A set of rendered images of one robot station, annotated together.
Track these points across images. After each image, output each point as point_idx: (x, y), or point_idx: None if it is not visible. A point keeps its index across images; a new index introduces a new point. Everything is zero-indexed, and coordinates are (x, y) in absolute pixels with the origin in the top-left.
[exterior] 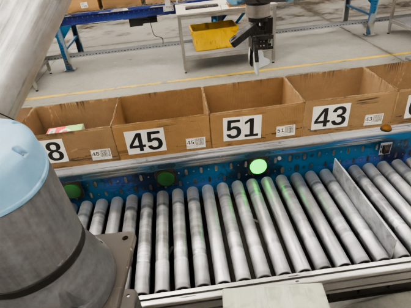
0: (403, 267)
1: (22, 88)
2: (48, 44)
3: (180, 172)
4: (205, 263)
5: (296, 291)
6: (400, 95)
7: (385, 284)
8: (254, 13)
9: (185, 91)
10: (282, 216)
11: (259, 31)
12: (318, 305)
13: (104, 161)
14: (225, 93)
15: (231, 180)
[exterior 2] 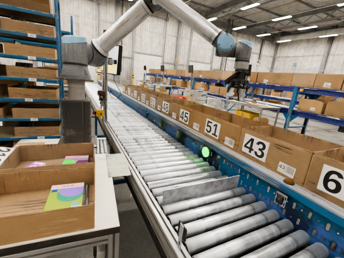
0: (150, 206)
1: (105, 42)
2: (116, 36)
3: (186, 137)
4: (137, 150)
5: (124, 168)
6: (314, 158)
7: (145, 212)
8: (234, 65)
9: (224, 112)
10: (176, 166)
11: (237, 77)
12: (116, 173)
13: (174, 119)
14: (240, 122)
15: (199, 156)
